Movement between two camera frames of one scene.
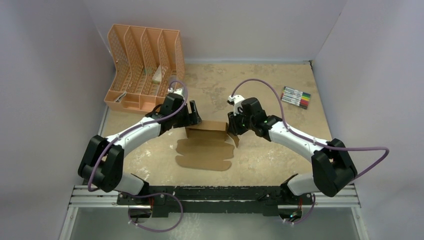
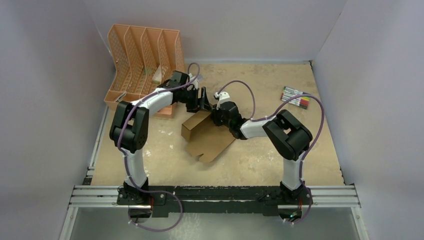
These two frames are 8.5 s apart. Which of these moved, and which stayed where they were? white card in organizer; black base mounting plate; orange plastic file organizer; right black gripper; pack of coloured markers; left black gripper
Moved: right black gripper; left black gripper
Stayed: pack of coloured markers; black base mounting plate; white card in organizer; orange plastic file organizer
